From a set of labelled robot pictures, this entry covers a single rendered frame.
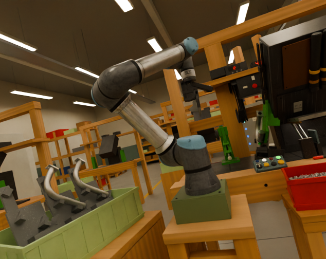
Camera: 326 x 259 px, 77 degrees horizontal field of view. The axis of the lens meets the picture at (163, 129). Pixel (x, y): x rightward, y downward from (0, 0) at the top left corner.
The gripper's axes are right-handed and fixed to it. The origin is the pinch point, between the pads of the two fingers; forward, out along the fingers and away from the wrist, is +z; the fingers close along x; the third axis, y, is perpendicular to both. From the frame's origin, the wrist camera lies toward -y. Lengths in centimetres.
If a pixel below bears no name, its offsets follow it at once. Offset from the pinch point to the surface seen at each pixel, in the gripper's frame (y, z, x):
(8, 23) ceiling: 367, -315, -300
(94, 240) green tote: 56, 44, 33
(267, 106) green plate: -40.7, 3.6, -20.3
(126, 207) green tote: 48, 40, 12
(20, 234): 85, 35, 38
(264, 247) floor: -33, 128, -85
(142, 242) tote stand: 41, 55, 18
